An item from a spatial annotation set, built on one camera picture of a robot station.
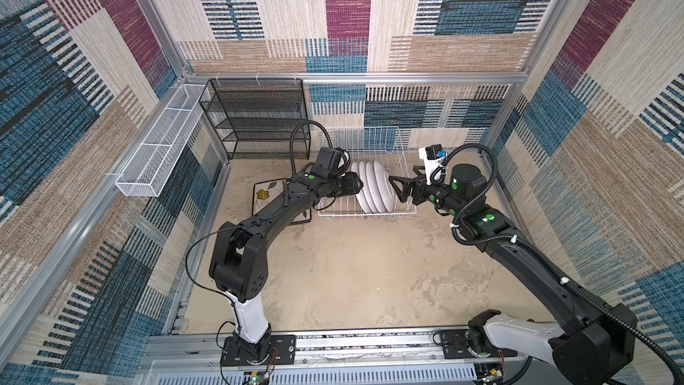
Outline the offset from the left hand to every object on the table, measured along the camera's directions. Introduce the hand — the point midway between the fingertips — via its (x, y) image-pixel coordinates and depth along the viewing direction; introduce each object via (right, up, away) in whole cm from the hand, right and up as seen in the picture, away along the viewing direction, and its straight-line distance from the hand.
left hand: (360, 181), depth 86 cm
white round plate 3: (+4, -2, +3) cm, 5 cm away
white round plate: (-2, +4, +6) cm, 8 cm away
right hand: (+11, +1, -13) cm, 17 cm away
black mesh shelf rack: (-41, +25, +23) cm, 54 cm away
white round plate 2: (+2, -3, +2) cm, 4 cm away
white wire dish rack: (+3, +16, +33) cm, 37 cm away
